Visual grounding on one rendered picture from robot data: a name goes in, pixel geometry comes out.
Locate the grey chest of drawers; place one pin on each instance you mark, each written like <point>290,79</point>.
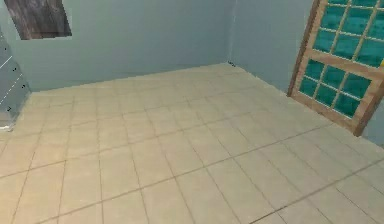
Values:
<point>10,86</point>

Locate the dark framed wall picture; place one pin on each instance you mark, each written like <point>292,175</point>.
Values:
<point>40,18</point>

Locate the wooden door with green panes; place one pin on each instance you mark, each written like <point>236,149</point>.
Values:
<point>336,80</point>

